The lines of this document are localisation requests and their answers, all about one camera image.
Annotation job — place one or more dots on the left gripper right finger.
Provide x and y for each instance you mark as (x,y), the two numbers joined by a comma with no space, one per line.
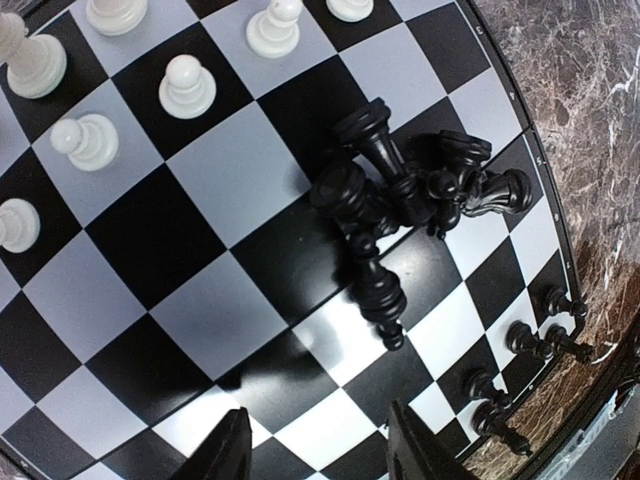
(413,450)

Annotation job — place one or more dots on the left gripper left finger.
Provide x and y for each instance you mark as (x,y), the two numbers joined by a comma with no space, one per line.
(226,452)

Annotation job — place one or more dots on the black white chessboard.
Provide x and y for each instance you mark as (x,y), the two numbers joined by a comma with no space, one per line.
(181,272)

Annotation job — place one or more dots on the black piece pile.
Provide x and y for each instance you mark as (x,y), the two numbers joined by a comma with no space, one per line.
(370,192)

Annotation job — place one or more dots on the white perforated cable tray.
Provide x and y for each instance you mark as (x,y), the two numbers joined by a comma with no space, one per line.
(600,450)

